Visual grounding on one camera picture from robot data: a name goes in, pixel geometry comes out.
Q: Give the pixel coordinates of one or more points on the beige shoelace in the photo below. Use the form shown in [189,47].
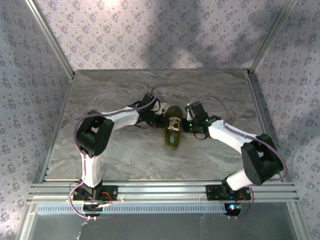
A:
[175,124]

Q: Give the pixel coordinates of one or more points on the olive green shoe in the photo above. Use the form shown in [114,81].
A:
[173,142]

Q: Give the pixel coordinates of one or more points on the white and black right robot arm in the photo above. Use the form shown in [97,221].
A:
[227,133]

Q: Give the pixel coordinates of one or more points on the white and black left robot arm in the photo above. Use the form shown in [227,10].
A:
[122,118]

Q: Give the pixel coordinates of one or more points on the black right controller board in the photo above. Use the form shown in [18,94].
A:
[233,211]

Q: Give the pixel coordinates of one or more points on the black controller board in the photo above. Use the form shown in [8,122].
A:
[91,208]
[233,211]

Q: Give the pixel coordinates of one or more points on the black left controller board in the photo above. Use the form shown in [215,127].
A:
[91,208]

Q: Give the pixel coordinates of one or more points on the aluminium table side rail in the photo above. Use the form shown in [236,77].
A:
[49,150]
[265,125]

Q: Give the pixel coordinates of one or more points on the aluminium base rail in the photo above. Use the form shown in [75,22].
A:
[160,191]

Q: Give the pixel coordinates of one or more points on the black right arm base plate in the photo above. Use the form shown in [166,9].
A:
[212,192]

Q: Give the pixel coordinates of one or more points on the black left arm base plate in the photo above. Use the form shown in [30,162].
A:
[110,188]

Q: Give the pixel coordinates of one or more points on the aluminium frame post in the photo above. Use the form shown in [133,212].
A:
[27,225]
[297,225]
[272,37]
[51,37]

